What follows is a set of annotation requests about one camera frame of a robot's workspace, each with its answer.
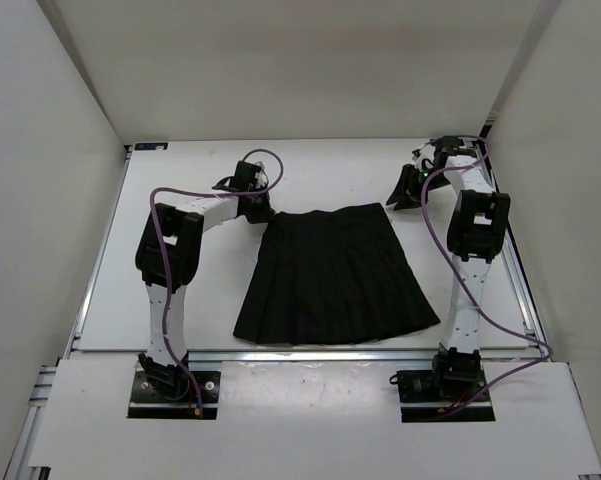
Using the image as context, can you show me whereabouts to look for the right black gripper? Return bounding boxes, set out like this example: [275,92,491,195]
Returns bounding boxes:
[386,164,452,211]

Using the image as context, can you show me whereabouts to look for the black pleated skirt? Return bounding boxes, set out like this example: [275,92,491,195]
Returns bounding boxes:
[233,203,440,345]

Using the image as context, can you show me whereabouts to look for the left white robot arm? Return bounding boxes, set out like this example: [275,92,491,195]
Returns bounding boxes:
[135,192,274,400]

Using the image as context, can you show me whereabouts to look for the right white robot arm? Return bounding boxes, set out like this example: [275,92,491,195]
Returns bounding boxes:
[386,143,511,400]

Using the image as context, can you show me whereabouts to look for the left blue corner label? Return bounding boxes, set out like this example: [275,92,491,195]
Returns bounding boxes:
[134,142,169,151]

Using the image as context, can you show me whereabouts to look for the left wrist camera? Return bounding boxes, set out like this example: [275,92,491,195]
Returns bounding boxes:
[212,160,269,193]

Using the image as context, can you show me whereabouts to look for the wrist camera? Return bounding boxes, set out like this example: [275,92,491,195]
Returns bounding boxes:
[212,160,269,193]
[412,136,478,171]

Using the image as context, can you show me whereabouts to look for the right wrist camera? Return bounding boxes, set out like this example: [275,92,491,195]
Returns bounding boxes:
[412,136,478,171]

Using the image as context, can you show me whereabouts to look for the right aluminium frame rail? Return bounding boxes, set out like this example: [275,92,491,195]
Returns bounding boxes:
[472,137,553,361]

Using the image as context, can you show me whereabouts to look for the aluminium frame rail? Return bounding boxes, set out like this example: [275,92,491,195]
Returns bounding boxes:
[472,137,553,361]
[62,348,481,366]

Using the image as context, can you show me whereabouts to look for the front aluminium frame rail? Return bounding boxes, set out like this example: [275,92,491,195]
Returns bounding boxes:
[62,348,481,366]

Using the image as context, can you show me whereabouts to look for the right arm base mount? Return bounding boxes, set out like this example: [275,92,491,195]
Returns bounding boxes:
[389,370,496,424]

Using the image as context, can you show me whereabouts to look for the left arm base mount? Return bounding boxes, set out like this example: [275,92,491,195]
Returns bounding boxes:
[127,367,221,420]

